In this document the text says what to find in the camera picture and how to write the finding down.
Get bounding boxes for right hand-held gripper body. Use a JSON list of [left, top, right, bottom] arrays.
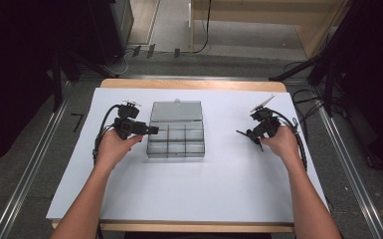
[[249, 95, 283, 139]]

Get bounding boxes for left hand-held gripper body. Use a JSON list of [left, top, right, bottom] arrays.
[[112, 98, 149, 141]]

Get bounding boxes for clear plastic compartment box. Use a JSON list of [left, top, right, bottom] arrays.
[[145, 98, 206, 159]]

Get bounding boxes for person's right hand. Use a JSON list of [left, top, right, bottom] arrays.
[[261, 124, 302, 166]]

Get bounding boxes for person's left hand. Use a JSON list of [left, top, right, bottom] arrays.
[[94, 128, 144, 172]]

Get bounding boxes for wooden table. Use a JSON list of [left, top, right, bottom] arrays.
[[51, 78, 296, 234]]

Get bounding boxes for white table sheet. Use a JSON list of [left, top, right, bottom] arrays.
[[45, 87, 329, 224]]

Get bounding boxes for black tripod stand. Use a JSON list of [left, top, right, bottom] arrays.
[[268, 0, 383, 118]]

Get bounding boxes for black metal stand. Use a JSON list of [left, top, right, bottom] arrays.
[[50, 49, 81, 114]]

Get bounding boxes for black cabinet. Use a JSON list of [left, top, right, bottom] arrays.
[[88, 0, 135, 67]]

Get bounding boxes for light wooden shelf unit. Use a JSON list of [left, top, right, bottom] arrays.
[[188, 0, 350, 60]]

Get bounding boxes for black floor cables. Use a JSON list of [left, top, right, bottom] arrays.
[[290, 87, 326, 142]]

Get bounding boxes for white floor cable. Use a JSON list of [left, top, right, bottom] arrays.
[[111, 49, 134, 77]]

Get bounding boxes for metal floor rail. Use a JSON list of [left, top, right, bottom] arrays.
[[0, 98, 71, 239], [314, 104, 383, 239]]

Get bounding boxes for black hanging cable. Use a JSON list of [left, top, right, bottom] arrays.
[[192, 0, 213, 55]]

